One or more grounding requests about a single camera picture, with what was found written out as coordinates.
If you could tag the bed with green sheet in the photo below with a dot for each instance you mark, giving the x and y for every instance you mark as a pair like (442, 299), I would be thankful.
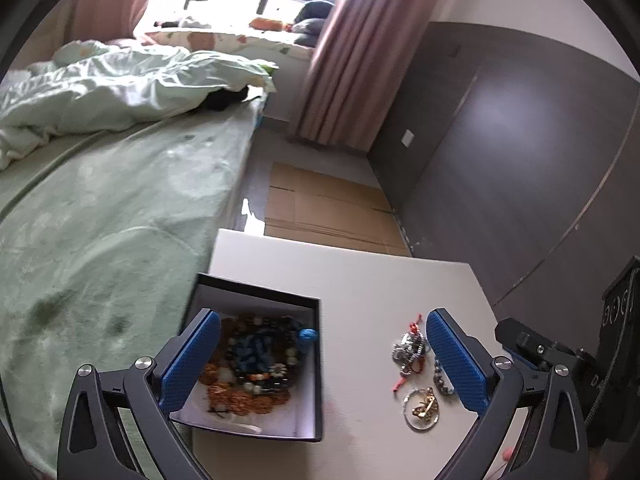
(102, 236)

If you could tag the dark grey wardrobe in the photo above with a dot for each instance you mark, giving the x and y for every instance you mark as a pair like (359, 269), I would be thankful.
(524, 165)

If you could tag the orange plush toy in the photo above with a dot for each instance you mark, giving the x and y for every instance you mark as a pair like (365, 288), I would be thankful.
(269, 25)

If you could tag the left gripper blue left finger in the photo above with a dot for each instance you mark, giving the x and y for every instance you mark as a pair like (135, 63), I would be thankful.
(93, 441)

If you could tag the window seat cushion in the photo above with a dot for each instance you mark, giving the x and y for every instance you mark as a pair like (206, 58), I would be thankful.
(231, 41)

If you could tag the gold butterfly brooch clear disc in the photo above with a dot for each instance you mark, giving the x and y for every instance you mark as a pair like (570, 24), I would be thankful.
(420, 409)

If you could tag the white wall socket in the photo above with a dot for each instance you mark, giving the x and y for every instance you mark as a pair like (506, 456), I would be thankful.
(407, 138)

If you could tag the white square table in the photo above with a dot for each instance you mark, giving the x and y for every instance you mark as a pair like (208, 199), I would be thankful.
(367, 302)

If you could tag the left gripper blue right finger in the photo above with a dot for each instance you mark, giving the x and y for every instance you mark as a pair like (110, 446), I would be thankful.
(552, 443)

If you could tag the black jewelry box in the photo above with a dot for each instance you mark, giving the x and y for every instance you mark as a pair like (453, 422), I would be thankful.
(263, 331)

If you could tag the light green duvet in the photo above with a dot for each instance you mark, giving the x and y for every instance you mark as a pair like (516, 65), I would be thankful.
(89, 86)

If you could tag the dark pillows on sill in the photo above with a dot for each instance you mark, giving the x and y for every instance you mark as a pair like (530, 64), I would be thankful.
(308, 24)

